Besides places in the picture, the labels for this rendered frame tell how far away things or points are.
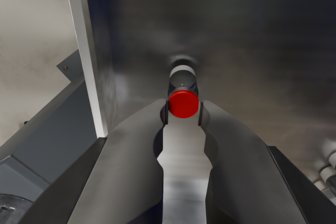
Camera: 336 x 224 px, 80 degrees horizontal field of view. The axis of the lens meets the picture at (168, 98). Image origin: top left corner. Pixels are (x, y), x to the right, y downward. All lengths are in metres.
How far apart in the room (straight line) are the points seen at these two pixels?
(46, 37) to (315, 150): 1.23
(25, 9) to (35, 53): 0.22
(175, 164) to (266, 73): 0.14
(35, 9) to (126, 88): 1.11
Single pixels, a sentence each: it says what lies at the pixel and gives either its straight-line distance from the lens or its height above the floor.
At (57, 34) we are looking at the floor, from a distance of 1.25.
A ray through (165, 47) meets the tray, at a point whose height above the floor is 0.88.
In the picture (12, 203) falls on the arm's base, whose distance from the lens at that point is 0.58.
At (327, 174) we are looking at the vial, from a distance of 0.29.
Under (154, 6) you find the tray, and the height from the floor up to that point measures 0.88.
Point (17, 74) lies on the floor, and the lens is 1.49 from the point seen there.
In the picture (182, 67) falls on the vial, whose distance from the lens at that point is 0.16.
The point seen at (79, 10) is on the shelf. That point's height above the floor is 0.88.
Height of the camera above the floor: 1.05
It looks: 60 degrees down
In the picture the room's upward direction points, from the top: 174 degrees counter-clockwise
